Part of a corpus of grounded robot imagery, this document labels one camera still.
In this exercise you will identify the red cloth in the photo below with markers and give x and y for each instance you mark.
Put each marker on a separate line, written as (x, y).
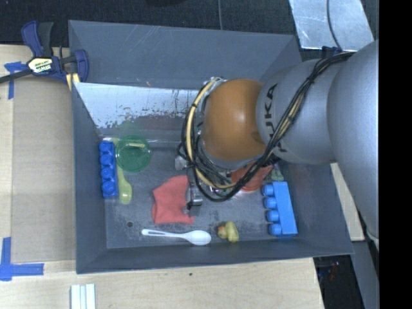
(169, 201)

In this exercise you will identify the white plastic spoon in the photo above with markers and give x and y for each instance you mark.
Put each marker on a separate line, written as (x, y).
(196, 237)

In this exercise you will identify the yellow rubber duck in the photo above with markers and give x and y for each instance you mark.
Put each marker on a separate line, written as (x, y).
(230, 232)

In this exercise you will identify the orange plastic cup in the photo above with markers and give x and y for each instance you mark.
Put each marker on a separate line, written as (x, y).
(257, 180)

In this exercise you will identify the yellow-green plastic spoon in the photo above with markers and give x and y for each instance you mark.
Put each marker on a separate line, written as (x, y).
(125, 192)

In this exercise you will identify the green clear plastic cup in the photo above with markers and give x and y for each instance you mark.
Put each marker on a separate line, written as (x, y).
(132, 154)

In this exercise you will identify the small olive green toy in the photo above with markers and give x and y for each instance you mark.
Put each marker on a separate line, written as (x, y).
(277, 174)

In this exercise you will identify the dark blue toy brick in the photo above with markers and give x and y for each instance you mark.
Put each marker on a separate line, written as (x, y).
(107, 169)

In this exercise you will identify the light blue toy brick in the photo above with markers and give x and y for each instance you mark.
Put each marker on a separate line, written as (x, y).
(284, 208)

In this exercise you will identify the grey metal bin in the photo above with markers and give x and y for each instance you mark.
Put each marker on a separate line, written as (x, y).
(180, 56)

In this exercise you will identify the pale wood flat board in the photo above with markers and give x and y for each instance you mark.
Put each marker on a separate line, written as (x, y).
(42, 172)

